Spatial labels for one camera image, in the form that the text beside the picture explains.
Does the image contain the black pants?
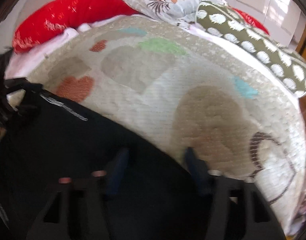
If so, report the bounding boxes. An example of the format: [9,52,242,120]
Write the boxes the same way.
[0,51,206,239]

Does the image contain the heart patterned quilt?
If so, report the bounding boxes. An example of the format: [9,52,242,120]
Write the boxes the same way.
[26,16,306,232]

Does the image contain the green white patterned bolster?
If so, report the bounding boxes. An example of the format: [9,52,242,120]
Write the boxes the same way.
[195,1,306,98]

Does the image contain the white pink bed sheet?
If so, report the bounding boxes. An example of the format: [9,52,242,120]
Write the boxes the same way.
[5,15,124,79]

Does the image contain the red long pillow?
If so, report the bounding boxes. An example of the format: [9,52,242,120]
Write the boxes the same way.
[12,0,139,53]

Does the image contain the white wardrobe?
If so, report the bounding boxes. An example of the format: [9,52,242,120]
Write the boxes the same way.
[225,0,306,49]

